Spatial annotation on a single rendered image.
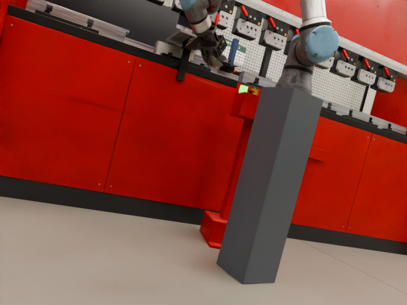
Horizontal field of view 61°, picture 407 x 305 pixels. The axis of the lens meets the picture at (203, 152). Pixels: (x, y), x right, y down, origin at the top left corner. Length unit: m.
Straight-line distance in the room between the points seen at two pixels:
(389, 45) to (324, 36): 1.65
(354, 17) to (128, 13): 1.54
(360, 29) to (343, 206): 1.24
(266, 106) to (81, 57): 0.94
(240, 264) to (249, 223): 0.17
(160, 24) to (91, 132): 1.09
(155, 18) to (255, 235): 1.76
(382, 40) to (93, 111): 2.07
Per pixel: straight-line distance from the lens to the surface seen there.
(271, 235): 1.44
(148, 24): 2.61
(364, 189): 2.75
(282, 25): 2.38
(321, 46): 1.34
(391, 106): 3.63
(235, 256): 1.46
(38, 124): 1.85
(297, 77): 1.44
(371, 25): 2.86
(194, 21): 1.33
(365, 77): 2.79
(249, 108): 1.76
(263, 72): 3.17
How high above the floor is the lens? 0.51
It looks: 3 degrees down
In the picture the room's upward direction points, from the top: 14 degrees clockwise
